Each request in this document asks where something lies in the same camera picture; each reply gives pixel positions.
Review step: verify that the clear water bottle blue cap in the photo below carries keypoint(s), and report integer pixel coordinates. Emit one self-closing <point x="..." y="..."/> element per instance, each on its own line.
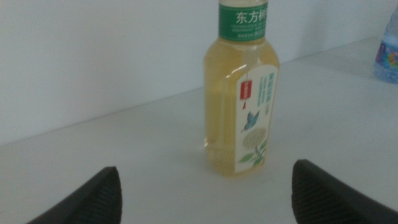
<point x="388" y="53"/>

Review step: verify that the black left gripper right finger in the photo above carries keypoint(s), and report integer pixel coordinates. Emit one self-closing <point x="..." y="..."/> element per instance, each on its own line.
<point x="320" y="202"/>

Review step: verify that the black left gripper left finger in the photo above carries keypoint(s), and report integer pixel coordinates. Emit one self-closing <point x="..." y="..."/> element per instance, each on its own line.
<point x="99" y="202"/>

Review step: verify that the yellow tea bottle green label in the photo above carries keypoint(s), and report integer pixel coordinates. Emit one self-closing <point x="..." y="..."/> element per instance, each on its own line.
<point x="224" y="93"/>

